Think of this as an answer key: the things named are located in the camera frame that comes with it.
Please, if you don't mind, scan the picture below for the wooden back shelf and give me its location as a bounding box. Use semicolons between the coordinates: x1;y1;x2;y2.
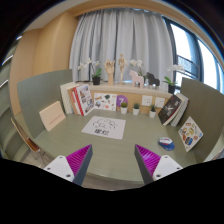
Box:
88;82;171;114

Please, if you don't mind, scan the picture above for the small potted plant left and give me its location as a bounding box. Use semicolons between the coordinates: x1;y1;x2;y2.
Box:
120;102;128;114

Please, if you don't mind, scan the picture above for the green left desk partition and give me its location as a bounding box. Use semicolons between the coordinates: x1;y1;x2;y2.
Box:
17;69;72;138

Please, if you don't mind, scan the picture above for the pink wooden horse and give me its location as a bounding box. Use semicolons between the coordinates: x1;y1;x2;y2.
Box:
129;70;144;87

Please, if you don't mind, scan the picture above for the colourful sticker picture book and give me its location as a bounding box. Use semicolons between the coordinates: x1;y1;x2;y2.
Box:
178;117;203;152

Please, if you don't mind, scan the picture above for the wooden chair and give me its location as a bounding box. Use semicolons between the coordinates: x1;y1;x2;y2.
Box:
11;118;43;158

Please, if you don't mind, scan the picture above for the green desk partition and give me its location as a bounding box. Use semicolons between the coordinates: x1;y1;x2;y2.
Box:
17;69;72;138
180;78;224;163

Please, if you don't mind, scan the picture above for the white wall socket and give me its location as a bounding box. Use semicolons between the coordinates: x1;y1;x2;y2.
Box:
155;97;165;108
142;95;152;106

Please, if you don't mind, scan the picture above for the white orchid middle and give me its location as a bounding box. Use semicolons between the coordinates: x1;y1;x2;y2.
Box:
130;59;146;78

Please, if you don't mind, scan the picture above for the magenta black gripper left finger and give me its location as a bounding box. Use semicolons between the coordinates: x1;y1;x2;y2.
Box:
44;145;93;186

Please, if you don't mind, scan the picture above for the black standing book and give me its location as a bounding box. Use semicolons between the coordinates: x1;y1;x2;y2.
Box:
158;95;182;126

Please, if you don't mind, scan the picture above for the illustrated poster card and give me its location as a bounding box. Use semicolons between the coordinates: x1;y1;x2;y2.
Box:
94;93;117;111

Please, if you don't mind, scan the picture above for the wooden hand model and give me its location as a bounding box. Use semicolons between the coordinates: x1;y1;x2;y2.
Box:
104;60;115;86

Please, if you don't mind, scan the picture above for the purple round number sign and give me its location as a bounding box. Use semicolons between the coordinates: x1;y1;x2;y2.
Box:
116;95;128;107

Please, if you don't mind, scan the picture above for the white orchid black pot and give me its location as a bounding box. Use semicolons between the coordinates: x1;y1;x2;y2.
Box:
77;58;102;85
162;64;185;95

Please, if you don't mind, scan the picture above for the white book behind black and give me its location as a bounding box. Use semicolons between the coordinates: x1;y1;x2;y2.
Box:
170;93;189;127

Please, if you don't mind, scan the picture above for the grey curtain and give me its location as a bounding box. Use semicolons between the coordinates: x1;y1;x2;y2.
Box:
69;8;173;81

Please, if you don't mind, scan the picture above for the wooden mannequin figure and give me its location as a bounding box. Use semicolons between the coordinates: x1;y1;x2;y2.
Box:
118;54;127;82

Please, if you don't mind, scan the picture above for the white standing books stack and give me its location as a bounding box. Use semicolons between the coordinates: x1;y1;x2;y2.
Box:
60;82;79;115

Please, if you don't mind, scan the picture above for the white wall socket left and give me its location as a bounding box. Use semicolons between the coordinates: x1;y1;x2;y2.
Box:
142;95;152;106

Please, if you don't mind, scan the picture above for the small potted plant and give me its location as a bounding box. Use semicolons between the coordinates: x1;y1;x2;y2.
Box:
133;103;140;115
120;102;128;114
149;104;156;118

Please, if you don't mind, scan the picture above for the white orchid black pot left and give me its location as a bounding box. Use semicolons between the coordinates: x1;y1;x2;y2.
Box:
77;58;102;85

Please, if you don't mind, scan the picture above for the green right desk partition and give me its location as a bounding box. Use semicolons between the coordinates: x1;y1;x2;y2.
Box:
180;78;224;163

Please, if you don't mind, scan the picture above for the white orchid black pot right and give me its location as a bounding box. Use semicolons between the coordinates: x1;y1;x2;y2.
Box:
162;64;185;95

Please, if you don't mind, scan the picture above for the red white standing book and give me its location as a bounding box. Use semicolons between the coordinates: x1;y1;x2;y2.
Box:
72;84;94;116

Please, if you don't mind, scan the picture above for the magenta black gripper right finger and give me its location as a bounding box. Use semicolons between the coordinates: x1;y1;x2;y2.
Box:
134;144;182;185

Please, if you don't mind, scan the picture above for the white paper mouse mat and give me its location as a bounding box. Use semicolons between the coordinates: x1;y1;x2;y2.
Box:
82;116;126;140

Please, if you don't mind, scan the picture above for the white wall socket right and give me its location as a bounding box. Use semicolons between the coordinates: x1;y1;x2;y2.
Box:
155;97;165;108

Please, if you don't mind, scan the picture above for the black wooden horse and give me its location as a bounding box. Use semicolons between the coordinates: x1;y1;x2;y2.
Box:
146;73;160;87

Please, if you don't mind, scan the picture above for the small potted plant middle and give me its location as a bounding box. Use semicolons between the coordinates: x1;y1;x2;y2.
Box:
133;103;140;115

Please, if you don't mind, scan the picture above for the small potted plant right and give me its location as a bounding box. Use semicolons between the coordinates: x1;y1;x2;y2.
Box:
149;104;156;118

